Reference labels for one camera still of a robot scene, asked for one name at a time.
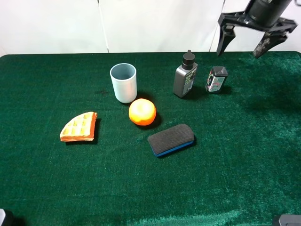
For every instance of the dark grey device lower right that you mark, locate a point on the dark grey device lower right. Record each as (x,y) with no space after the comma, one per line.
(287,220)

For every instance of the orange fruit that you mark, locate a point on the orange fruit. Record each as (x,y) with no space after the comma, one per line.
(142,112)

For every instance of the light blue cylindrical cup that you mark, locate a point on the light blue cylindrical cup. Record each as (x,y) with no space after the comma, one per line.
(123,77)

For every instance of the grey bottle with black cap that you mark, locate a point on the grey bottle with black cap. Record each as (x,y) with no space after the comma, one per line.
(185,75)

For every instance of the yellow waffle slice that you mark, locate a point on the yellow waffle slice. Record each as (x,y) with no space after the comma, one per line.
(80,128)

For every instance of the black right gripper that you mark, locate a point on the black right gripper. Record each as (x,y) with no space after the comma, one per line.
(261,15)

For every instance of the black and blue board eraser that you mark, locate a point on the black and blue board eraser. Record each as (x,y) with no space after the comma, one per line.
(171,140)

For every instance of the small black-capped patterned bottle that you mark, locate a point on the small black-capped patterned bottle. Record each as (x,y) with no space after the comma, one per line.
(216,79)

